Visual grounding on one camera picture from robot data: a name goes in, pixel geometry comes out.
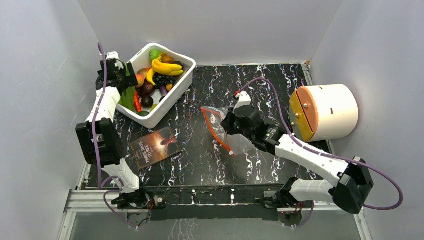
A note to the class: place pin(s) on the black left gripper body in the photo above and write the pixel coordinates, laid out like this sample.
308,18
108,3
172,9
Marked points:
123,76

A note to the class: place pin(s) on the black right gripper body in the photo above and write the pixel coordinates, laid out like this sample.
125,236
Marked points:
230,122

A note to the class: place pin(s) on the green leafy vegetable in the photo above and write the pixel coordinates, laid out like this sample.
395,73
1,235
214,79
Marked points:
127,99

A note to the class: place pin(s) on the clear zip top bag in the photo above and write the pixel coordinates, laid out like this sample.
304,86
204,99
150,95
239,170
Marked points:
235,144

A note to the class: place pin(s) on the yellow banana bunch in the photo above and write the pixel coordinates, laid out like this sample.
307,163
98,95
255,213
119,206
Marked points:
166,69

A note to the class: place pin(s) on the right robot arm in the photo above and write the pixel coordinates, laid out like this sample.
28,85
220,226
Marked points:
346,185

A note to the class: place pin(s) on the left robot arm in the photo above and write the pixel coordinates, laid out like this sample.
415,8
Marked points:
98,137

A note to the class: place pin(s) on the dark plum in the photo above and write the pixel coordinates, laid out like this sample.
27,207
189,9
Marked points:
147,89

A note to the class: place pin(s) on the dark brown round fruit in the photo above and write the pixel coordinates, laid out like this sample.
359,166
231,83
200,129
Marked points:
147,101

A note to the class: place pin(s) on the red carrot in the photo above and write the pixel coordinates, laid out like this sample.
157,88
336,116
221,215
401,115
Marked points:
137,104

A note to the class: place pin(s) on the dark grape bunch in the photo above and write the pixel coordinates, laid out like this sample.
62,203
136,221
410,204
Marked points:
161,80

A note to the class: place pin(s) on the green round fruit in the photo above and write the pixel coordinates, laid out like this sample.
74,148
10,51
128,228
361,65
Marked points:
154,54

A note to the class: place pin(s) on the white plastic bin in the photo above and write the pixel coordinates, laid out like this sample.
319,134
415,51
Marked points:
141,60

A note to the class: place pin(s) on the dark book with orange cover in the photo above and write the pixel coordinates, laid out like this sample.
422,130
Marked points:
155,147

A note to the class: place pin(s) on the round cylinder with coloured lid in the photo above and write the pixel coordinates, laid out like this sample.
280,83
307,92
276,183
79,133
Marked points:
322,112

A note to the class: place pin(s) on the black base bar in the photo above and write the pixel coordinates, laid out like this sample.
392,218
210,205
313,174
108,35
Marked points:
240,201

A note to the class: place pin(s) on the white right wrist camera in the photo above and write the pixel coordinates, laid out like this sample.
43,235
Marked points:
243,99

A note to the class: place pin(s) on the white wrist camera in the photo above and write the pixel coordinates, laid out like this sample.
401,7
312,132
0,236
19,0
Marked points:
114,55
243,99

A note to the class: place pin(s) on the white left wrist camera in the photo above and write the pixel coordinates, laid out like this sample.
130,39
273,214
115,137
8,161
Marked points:
114,55

